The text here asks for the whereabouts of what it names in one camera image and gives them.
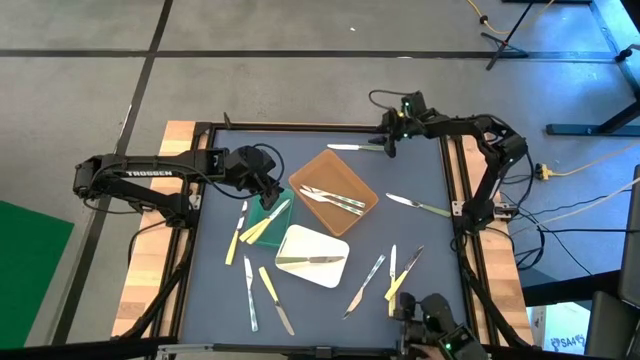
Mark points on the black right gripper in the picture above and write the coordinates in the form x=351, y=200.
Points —
x=410, y=125

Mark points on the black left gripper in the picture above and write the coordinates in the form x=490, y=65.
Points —
x=247, y=170

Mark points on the teal green plastic bin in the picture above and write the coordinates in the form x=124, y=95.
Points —
x=280, y=235

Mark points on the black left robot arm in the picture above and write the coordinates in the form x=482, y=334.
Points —
x=150, y=165

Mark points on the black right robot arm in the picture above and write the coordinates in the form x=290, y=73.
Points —
x=505, y=147

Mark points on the orange plastic bin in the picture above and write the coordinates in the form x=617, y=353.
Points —
x=345, y=224

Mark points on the white plastic bin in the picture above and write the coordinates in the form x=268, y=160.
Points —
x=320, y=277

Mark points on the black tripod stand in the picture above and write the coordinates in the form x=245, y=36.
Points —
x=501, y=44

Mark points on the person's hand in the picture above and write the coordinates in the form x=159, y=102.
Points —
x=430, y=354

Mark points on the white printed cardboard box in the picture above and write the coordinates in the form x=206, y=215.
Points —
x=560, y=325

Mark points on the green fronted work table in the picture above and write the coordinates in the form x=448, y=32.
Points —
x=30, y=275

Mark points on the black chair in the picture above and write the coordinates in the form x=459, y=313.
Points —
x=630, y=250

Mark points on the black aluminium table frame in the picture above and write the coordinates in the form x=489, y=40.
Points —
x=320, y=125

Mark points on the black desk leg frame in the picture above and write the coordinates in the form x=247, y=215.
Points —
x=575, y=130

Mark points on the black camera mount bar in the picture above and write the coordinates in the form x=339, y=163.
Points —
x=75, y=352

